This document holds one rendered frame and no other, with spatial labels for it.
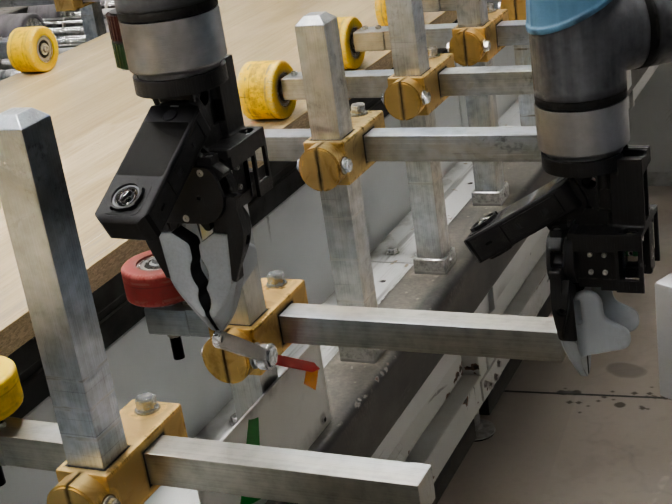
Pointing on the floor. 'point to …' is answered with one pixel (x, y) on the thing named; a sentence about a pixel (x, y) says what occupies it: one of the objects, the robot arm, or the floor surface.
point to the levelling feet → (483, 428)
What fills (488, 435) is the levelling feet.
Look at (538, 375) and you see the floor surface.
